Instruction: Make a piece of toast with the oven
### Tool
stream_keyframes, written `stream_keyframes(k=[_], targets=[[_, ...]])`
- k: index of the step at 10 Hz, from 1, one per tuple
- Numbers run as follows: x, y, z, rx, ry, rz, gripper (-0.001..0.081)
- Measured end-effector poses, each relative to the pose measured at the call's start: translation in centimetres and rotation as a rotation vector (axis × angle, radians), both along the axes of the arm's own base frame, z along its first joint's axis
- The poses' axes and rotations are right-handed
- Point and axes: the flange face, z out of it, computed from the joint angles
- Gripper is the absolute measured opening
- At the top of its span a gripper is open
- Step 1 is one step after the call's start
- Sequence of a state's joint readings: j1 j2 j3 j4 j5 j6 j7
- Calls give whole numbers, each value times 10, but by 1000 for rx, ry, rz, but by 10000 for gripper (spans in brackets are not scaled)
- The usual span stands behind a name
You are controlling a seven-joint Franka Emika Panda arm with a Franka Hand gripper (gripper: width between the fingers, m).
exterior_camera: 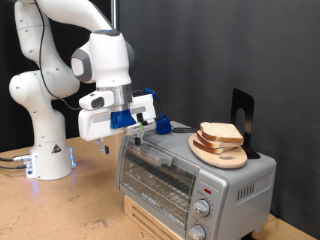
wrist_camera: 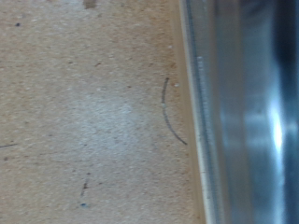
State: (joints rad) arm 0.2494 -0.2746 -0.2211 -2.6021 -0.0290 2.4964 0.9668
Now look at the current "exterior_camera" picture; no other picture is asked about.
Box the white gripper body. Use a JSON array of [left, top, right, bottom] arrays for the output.
[[78, 93, 157, 142]]

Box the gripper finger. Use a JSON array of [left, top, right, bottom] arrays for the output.
[[96, 138, 110, 155], [133, 129, 147, 146]]

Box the spatula with blue block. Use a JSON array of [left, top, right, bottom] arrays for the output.
[[155, 114, 200, 136]]

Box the silver toaster oven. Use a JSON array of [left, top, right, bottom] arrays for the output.
[[115, 120, 278, 240]]

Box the silver oven knob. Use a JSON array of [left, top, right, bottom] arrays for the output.
[[187, 223, 207, 240], [193, 198, 212, 218]]

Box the round wooden board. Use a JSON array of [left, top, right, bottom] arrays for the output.
[[188, 132, 249, 170]]

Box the black metal bookend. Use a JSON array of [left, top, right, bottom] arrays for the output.
[[229, 87, 262, 160]]

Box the vertical metal pole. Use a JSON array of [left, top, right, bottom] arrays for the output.
[[110, 0, 120, 31]]

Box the wrist camera on blue mount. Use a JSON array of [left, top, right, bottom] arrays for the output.
[[109, 109, 158, 136]]

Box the blue cable clip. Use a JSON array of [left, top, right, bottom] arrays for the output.
[[144, 87, 158, 101]]

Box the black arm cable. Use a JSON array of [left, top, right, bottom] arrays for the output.
[[33, 0, 167, 116]]

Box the black base cable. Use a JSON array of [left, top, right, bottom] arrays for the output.
[[0, 153, 33, 163], [0, 163, 29, 171]]

